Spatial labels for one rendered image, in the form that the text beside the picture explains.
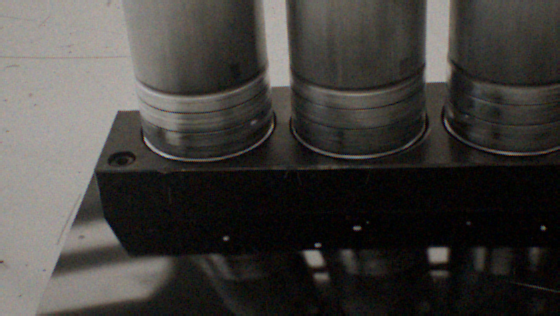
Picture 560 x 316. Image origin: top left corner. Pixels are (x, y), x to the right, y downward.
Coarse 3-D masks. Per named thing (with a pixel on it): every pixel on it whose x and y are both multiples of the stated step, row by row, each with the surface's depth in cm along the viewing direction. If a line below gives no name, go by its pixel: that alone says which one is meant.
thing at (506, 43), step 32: (480, 0) 15; (512, 0) 15; (544, 0) 14; (448, 32) 16; (480, 32) 15; (512, 32) 15; (544, 32) 15; (448, 64) 16; (480, 64) 15; (512, 64) 15; (544, 64) 15; (448, 96) 17; (480, 96) 16; (512, 96) 15; (544, 96) 15; (448, 128) 17; (480, 128) 16; (512, 128) 16; (544, 128) 16
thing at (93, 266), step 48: (96, 192) 18; (96, 240) 16; (144, 240) 16; (192, 240) 16; (240, 240) 16; (288, 240) 16; (336, 240) 16; (384, 240) 16; (432, 240) 16; (480, 240) 16; (528, 240) 16; (48, 288) 15; (96, 288) 15; (144, 288) 15; (192, 288) 15; (240, 288) 15; (288, 288) 15; (336, 288) 15; (384, 288) 15; (432, 288) 15; (480, 288) 15; (528, 288) 15
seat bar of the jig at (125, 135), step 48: (288, 96) 18; (432, 96) 18; (144, 144) 17; (288, 144) 17; (432, 144) 16; (144, 192) 17; (192, 192) 17; (240, 192) 16; (288, 192) 16; (336, 192) 16; (384, 192) 16; (432, 192) 16; (480, 192) 16; (528, 192) 16
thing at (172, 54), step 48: (144, 0) 15; (192, 0) 15; (240, 0) 15; (144, 48) 16; (192, 48) 15; (240, 48) 16; (144, 96) 16; (192, 96) 16; (240, 96) 16; (192, 144) 16; (240, 144) 17
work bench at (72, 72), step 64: (0, 0) 29; (64, 0) 28; (448, 0) 27; (0, 64) 25; (64, 64) 25; (128, 64) 24; (0, 128) 22; (64, 128) 22; (0, 192) 20; (64, 192) 20; (0, 256) 18
